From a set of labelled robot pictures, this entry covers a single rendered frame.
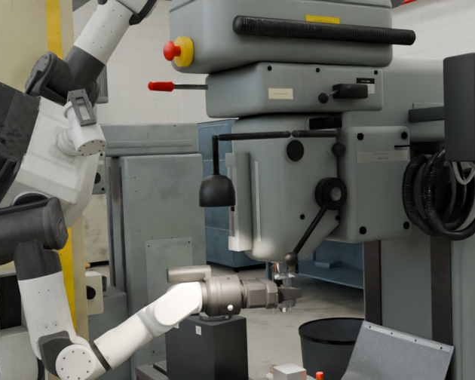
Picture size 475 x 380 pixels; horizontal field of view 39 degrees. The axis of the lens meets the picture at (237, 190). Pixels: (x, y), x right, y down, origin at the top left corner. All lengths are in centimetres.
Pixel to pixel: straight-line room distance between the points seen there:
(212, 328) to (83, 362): 48
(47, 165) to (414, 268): 92
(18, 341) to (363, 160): 98
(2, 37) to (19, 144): 161
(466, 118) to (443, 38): 552
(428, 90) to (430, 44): 535
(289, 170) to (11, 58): 188
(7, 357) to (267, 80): 97
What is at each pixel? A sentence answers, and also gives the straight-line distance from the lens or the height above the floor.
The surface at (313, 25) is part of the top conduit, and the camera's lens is 139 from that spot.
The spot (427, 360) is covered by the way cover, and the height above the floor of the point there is 103.
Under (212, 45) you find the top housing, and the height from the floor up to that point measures 176.
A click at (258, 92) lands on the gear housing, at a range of 136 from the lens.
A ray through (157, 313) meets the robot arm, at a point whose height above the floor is 122.
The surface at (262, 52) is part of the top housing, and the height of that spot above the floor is 174.
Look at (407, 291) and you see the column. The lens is 178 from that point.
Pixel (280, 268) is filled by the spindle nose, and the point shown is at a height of 129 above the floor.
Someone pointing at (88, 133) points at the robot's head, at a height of 160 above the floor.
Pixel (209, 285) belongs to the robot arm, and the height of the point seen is 127.
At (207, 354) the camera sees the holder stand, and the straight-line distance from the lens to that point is 183.
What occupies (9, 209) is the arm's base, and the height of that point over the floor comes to 145.
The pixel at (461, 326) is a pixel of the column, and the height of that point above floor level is 112.
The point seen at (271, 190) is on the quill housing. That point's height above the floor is 147.
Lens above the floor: 155
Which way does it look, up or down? 3 degrees down
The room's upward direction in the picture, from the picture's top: 2 degrees counter-clockwise
